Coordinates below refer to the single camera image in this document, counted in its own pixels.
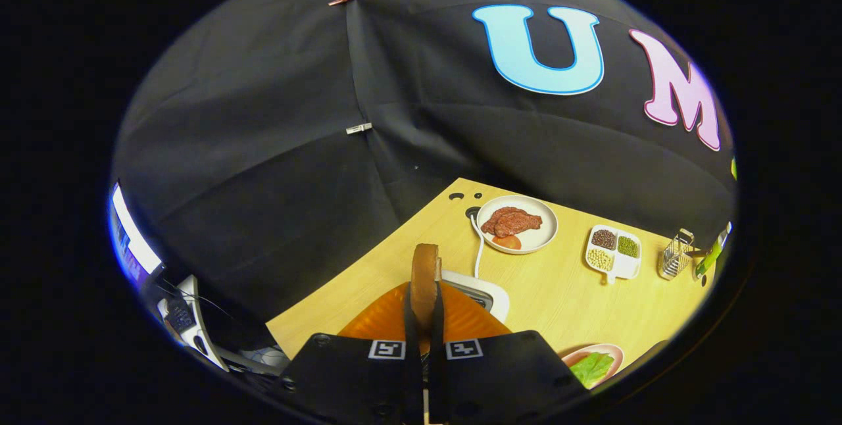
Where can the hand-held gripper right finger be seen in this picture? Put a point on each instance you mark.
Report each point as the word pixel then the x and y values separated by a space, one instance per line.
pixel 436 326

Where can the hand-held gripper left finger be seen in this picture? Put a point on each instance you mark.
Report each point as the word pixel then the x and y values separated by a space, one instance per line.
pixel 412 326

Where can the toasted white bread slice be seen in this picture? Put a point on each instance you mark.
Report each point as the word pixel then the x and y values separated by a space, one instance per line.
pixel 424 280

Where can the green lettuce leaf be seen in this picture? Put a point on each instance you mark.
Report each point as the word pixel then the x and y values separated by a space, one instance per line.
pixel 592 368

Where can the white toaster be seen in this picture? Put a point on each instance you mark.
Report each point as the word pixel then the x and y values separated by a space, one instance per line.
pixel 496 300

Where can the red tomato slice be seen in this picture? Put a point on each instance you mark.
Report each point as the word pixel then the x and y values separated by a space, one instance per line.
pixel 508 242

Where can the brown meat slice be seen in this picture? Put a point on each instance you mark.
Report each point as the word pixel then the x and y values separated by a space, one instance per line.
pixel 510 221

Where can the round grey-white plate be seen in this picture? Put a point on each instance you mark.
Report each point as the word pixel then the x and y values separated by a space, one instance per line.
pixel 543 234

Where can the pile of yellow soybeans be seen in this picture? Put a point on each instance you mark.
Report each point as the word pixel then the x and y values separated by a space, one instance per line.
pixel 600 259

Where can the round pink plate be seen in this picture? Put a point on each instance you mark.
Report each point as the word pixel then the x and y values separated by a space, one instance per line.
pixel 615 354

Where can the pile of dark red beans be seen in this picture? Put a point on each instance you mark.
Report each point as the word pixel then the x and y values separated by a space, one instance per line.
pixel 603 239

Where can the white divided dish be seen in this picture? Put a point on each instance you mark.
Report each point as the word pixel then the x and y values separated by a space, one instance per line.
pixel 625 267

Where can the pile of green beans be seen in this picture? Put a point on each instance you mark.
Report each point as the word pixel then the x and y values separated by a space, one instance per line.
pixel 628 247

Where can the black backdrop cloth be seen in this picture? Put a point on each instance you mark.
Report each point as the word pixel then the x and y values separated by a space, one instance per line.
pixel 263 149

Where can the clear bottle with green label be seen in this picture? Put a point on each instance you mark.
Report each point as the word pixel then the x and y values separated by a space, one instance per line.
pixel 709 257

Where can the computer monitor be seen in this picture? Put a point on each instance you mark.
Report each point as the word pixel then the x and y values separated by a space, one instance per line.
pixel 135 237

